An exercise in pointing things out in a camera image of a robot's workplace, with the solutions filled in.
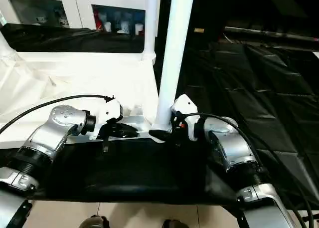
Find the white plastic table top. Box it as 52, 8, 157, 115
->
0, 50, 167, 150

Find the white plastic table leg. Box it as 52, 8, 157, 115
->
151, 0, 197, 131
142, 0, 160, 62
0, 32, 17, 62

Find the black work surface mat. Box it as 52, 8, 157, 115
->
0, 22, 319, 211

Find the brown round robot part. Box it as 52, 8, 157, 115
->
81, 215, 111, 228
163, 219, 189, 228

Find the red bottle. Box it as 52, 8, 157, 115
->
94, 10, 102, 30

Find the long dark metal rod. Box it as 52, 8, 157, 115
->
224, 26, 319, 42

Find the white glass-door cabinet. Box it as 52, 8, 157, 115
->
0, 0, 162, 36

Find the black backdrop cloth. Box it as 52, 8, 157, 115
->
159, 0, 319, 31

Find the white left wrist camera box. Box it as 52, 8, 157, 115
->
88, 95, 125, 141

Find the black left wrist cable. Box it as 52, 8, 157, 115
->
0, 94, 114, 134

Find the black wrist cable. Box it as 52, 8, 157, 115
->
178, 112, 315, 228
0, 94, 114, 134

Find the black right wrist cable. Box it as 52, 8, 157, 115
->
178, 112, 315, 228

